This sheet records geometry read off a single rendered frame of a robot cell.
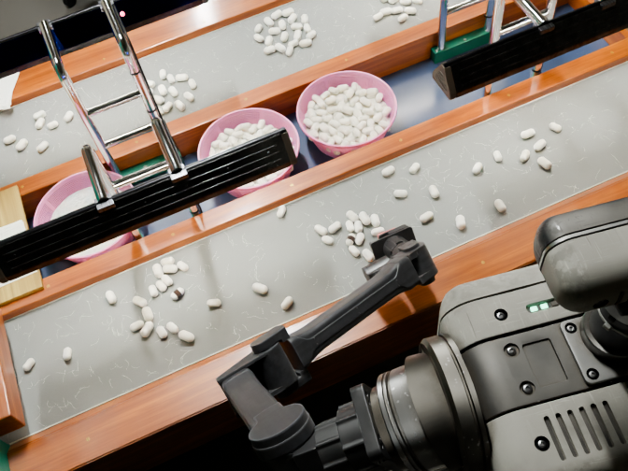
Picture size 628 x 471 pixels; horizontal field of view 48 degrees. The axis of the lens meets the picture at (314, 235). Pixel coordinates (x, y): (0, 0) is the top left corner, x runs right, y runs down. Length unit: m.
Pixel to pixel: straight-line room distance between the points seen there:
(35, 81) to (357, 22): 0.95
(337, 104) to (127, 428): 0.99
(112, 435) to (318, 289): 0.54
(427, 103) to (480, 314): 1.28
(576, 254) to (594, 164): 1.24
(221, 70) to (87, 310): 0.79
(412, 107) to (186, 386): 0.98
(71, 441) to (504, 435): 1.05
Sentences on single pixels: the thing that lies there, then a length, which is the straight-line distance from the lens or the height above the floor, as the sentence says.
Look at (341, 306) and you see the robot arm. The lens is 1.33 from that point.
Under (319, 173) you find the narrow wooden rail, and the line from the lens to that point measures 1.79.
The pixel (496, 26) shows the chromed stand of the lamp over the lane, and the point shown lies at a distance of 1.80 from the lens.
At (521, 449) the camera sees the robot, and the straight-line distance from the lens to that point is 0.77.
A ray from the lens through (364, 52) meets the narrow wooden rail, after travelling 2.05.
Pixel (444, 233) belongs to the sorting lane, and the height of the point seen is 0.74.
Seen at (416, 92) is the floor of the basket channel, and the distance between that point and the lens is 2.07.
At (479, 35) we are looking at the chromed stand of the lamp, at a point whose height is 0.71.
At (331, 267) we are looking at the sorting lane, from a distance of 1.67.
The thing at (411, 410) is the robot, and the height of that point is 1.44.
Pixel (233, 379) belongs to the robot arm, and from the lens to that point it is 1.22.
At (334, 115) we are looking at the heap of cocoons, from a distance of 1.95.
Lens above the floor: 2.19
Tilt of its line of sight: 58 degrees down
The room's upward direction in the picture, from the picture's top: 11 degrees counter-clockwise
